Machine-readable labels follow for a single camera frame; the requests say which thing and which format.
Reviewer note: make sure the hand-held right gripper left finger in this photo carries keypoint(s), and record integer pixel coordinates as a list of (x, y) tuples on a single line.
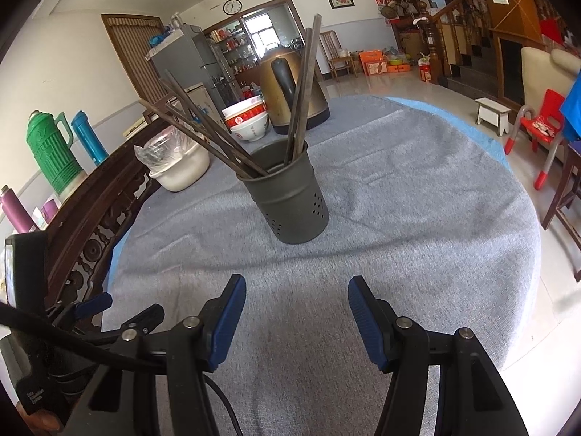
[(227, 322)]

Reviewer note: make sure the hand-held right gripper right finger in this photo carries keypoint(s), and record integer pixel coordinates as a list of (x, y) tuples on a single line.
[(365, 322)]

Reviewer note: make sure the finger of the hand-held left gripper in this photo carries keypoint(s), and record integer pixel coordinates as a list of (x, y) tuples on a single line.
[(93, 304), (145, 315)]

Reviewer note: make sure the grey metal utensil holder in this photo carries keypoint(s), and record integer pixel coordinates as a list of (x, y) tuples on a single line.
[(286, 200)]

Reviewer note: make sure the bunch of dark chopsticks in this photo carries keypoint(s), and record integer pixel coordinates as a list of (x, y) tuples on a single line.
[(303, 77)]

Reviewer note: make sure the purple vacuum bottle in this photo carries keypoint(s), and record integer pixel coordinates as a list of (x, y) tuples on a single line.
[(16, 211)]

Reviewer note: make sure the purple cup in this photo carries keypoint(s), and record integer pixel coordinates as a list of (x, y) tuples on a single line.
[(49, 210)]

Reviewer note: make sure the grey tablecloth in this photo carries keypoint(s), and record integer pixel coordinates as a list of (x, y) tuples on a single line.
[(408, 213)]

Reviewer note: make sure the green thermos jug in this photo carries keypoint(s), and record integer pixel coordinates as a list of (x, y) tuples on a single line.
[(52, 154)]

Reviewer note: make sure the white plastic basin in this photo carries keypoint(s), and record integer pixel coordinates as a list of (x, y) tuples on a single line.
[(181, 175)]

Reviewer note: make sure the blue thermos jug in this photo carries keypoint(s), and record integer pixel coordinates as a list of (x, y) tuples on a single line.
[(90, 138)]

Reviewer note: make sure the clear plastic bag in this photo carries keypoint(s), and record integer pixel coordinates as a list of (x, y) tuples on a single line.
[(163, 150)]

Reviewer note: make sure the white bowl with red print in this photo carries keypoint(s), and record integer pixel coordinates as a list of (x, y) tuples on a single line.
[(240, 108), (252, 132), (245, 120)]

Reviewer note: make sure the blue table cover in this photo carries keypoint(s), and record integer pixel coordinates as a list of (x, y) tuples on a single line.
[(454, 122)]

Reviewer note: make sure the white carton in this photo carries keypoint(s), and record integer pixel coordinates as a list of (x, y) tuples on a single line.
[(195, 100)]

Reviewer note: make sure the golden electric kettle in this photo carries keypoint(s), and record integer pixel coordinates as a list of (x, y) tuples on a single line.
[(320, 104)]

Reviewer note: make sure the dark wooden chair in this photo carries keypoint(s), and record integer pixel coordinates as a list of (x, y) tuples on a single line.
[(563, 200)]

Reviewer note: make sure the brown striped door curtain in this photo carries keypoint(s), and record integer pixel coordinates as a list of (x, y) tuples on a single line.
[(129, 54)]

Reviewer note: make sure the small white stool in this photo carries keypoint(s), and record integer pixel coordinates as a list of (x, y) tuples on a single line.
[(492, 111)]

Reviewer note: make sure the grey refrigerator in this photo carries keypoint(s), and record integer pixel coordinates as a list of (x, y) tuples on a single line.
[(181, 61)]

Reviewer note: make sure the orange cardboard boxes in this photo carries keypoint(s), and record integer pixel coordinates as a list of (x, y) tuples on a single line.
[(376, 63)]

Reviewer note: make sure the wooden dining chair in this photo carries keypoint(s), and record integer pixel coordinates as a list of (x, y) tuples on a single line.
[(338, 59)]

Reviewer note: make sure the blue bag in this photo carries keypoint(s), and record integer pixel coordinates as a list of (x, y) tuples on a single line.
[(159, 38)]

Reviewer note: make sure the red child chair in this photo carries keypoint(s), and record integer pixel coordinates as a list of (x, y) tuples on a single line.
[(544, 122)]

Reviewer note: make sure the wooden staircase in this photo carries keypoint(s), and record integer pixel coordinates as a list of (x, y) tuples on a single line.
[(472, 54)]

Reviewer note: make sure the blue cloth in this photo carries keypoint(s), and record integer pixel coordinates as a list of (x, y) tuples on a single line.
[(573, 109)]

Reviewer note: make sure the beige cushioned chair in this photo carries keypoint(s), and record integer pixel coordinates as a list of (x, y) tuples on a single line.
[(540, 68)]

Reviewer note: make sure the round wall clock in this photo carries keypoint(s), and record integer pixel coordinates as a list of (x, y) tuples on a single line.
[(232, 7)]

